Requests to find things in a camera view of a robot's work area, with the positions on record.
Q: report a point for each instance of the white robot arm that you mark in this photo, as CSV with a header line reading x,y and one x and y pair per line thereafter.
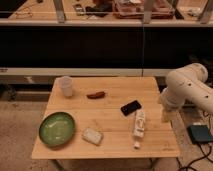
x,y
186,83

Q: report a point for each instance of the white tube bottle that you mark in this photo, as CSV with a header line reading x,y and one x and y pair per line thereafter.
x,y
139,128

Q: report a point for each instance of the dark blue box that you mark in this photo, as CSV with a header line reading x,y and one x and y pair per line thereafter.
x,y
199,134

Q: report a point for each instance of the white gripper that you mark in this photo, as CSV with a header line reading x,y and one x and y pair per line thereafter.
x,y
169,109

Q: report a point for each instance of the white sponge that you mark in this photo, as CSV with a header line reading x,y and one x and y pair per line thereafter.
x,y
92,136

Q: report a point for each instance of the green bowl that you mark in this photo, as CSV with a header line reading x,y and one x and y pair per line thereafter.
x,y
57,129

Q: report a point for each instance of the red chili pepper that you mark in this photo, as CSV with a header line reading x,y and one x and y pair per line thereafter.
x,y
96,95

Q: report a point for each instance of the white plastic cup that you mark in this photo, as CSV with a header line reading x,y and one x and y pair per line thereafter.
x,y
65,84

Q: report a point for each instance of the clear tray with food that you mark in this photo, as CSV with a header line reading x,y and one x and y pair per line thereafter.
x,y
136,8

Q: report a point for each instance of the wooden table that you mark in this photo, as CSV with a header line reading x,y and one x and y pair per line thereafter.
x,y
104,115

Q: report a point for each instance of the black remote control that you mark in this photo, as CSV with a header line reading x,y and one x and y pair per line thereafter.
x,y
79,9

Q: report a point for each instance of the black cloth on shelf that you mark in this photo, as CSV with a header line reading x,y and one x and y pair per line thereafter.
x,y
99,10

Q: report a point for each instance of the black smartphone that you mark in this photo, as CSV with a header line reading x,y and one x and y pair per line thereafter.
x,y
130,107

